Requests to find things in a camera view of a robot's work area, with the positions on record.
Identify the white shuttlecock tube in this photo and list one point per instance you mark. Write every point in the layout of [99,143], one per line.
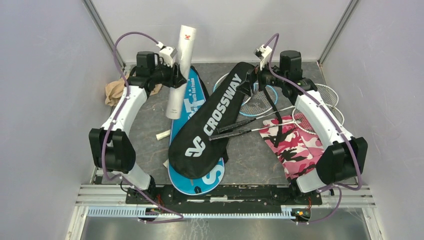
[185,47]

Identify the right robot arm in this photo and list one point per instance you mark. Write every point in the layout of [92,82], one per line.
[343,158]

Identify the black Crossway racket bag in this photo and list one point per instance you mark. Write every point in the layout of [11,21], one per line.
[191,153]

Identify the blue Sport racket bag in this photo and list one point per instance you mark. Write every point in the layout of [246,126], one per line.
[196,94]

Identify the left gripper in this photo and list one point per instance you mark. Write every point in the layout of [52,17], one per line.
[176,79]

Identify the beige cloth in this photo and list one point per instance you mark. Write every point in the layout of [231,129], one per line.
[115,90]

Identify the blue badminton racket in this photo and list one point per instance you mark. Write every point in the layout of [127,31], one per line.
[229,87]
[255,105]

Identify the pink camouflage cloth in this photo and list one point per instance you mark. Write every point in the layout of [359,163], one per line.
[297,150]

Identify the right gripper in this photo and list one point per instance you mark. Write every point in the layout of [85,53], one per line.
[253,76]

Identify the white grip tape roll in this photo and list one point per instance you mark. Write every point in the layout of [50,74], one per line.
[163,135]

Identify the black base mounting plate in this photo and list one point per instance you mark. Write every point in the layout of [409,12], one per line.
[235,199]

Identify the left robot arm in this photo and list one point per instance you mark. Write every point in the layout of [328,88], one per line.
[111,148]

